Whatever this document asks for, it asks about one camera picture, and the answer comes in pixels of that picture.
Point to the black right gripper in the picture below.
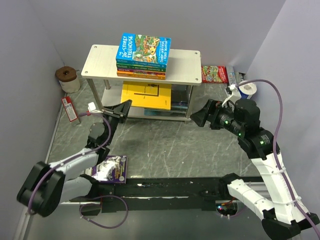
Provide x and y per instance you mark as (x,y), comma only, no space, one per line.
(200,116)

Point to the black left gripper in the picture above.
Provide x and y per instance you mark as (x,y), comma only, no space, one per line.
(119,111)

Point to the yellow book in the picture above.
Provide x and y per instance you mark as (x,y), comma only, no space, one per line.
(147,95)

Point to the dark Wuthering Heights book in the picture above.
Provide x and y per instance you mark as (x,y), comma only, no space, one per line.
(179,94)

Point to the Charlie Chocolate Factory book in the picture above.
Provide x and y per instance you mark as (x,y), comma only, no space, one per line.
(128,71)

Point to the orange Treehouse book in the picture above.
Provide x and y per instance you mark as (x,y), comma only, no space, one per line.
(140,75)

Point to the green 104-Storey Treehouse book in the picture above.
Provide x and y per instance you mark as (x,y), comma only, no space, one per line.
(140,67)

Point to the blue 26-Storey Treehouse book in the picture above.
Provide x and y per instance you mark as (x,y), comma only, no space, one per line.
(144,50)

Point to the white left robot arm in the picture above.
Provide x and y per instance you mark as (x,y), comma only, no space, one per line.
(50,184)

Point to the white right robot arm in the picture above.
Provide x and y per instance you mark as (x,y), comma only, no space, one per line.
(283,215)

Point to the stack of dark books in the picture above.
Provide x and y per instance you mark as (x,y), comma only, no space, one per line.
(178,109)

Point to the white two-tier shelf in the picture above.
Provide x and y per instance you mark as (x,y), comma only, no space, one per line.
(184,69)

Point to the red game box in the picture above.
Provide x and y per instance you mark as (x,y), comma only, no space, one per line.
(211,74)

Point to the blue white box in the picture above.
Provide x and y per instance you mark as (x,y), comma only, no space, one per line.
(232,80)

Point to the red small box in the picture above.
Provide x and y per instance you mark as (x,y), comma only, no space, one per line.
(70,110)

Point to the purple comic book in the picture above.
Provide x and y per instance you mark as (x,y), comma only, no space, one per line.
(113,170)

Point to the brown twine spool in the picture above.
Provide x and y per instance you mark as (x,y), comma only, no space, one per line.
(68,79)

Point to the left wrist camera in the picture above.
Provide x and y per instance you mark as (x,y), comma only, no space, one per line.
(91,109)

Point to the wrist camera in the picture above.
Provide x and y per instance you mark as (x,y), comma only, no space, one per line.
(91,109)
(233,96)

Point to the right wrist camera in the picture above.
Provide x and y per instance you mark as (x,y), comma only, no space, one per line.
(233,96)

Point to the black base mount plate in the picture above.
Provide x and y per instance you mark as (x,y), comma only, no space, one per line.
(155,194)

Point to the aluminium rail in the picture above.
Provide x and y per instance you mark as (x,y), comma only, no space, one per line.
(255,183)

